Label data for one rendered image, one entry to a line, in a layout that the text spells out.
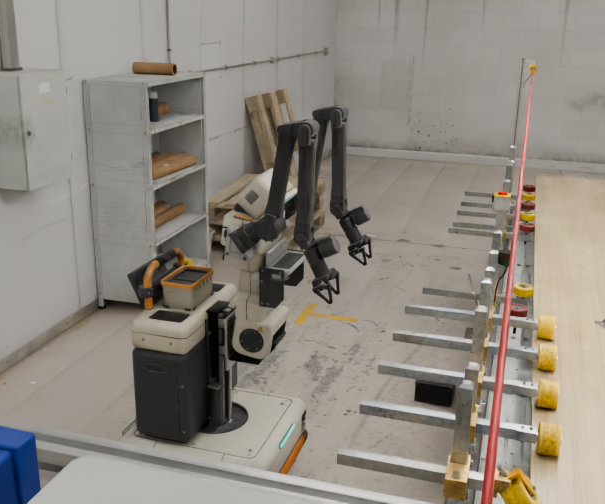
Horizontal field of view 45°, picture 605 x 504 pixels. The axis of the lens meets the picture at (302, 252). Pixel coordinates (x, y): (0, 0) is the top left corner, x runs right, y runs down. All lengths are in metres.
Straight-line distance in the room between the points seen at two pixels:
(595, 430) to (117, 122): 3.53
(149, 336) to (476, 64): 8.17
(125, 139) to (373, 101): 6.39
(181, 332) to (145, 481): 2.71
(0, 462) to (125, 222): 4.73
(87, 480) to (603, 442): 2.02
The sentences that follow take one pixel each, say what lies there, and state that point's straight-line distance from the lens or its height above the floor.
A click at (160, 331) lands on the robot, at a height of 0.78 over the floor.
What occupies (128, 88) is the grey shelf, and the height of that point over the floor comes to 1.51.
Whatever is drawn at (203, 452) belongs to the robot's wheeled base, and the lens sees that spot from 3.11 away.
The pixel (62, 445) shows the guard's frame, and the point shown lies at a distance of 0.43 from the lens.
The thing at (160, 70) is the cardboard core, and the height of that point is 1.58.
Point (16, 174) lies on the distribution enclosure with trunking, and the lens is 4.19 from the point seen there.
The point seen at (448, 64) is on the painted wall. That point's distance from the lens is 10.57.
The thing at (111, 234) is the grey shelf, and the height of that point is 0.55.
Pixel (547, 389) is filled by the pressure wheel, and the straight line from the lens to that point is 2.24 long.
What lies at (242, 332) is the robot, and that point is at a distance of 2.97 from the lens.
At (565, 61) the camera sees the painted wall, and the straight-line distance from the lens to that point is 10.52.
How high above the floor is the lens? 1.97
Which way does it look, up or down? 18 degrees down
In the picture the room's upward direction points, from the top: 1 degrees clockwise
